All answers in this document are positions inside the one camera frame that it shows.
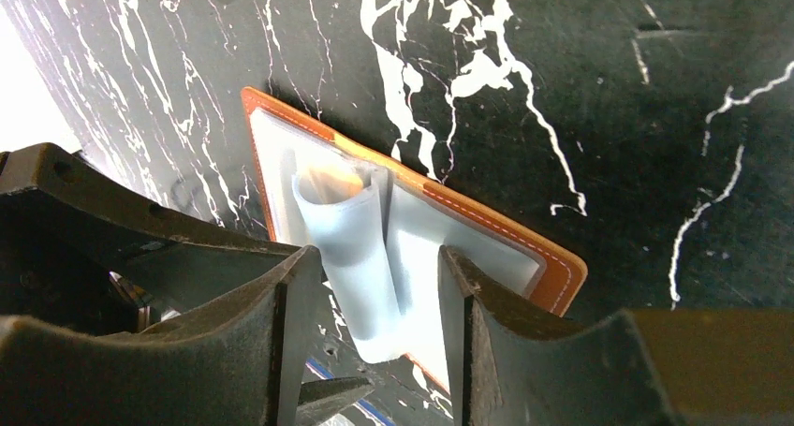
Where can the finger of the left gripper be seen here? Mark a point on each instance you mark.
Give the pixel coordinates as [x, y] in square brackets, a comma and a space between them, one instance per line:
[322, 399]
[66, 229]

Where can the brown leather card holder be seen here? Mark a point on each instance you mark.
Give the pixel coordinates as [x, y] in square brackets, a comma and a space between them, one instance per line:
[379, 227]

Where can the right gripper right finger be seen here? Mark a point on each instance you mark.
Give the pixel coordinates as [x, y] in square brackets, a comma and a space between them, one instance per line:
[512, 363]

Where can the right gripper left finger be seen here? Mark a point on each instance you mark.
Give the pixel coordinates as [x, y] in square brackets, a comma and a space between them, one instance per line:
[236, 360]

